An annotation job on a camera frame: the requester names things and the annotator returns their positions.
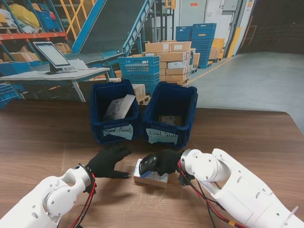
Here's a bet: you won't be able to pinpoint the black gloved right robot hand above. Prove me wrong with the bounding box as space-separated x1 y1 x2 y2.
153 149 183 177

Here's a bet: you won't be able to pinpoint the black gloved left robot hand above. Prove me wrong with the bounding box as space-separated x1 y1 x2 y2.
85 144 133 179

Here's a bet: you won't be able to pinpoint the black and blue barcode scanner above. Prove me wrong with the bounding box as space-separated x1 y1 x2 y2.
139 153 159 179

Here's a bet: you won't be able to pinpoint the tall cardboard box white label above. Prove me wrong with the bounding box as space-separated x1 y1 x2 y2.
133 158 169 189

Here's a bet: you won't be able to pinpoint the cardboard box handwritten label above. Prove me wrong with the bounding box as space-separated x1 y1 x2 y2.
158 114 183 126

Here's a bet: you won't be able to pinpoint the white plastic mailer bag parcel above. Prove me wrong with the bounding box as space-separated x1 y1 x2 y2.
103 94 136 121

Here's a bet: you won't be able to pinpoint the paper label boxed parcels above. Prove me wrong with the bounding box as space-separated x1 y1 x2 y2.
145 127 178 145

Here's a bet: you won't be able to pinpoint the paper label bagged parcels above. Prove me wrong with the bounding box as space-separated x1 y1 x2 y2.
102 123 133 141

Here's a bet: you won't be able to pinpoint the blue bin labelled bagged parcels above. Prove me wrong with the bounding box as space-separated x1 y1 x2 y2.
89 79 141 145

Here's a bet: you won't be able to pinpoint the blue bin labelled boxed parcels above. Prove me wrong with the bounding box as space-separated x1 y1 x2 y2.
142 81 198 150

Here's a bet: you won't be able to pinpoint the printed warehouse backdrop banner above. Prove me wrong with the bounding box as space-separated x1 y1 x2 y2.
0 0 304 113

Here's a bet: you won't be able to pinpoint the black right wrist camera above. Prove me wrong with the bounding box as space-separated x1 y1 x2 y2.
178 172 194 186

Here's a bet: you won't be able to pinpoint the red black left arm cable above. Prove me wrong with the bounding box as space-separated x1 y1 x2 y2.
70 173 97 228

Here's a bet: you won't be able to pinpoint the red black arm cable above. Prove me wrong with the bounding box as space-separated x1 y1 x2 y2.
70 173 97 228
178 159 247 228

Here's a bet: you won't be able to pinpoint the red black right arm cable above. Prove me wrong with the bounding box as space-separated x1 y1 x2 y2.
178 159 247 228

